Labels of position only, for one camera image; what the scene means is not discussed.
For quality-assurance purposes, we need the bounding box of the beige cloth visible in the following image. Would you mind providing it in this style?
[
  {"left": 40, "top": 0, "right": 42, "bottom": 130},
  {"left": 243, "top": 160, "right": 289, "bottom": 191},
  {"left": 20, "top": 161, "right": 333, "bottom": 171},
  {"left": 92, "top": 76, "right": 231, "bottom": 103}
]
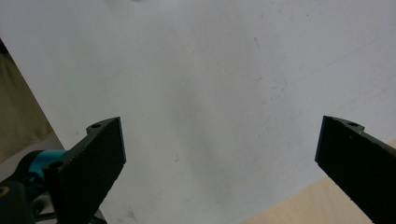
[{"left": 0, "top": 51, "right": 54, "bottom": 163}]

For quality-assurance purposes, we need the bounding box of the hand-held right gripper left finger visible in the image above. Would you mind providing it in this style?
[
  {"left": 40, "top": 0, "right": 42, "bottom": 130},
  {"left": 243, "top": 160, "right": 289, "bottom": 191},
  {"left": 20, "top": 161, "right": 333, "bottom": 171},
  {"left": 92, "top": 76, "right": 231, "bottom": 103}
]
[{"left": 42, "top": 116, "right": 127, "bottom": 224}]

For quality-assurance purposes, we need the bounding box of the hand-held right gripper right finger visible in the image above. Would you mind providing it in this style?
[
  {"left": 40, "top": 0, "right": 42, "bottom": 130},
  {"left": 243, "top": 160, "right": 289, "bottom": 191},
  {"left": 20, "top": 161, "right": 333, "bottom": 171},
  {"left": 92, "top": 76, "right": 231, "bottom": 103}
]
[{"left": 314, "top": 115, "right": 396, "bottom": 224}]

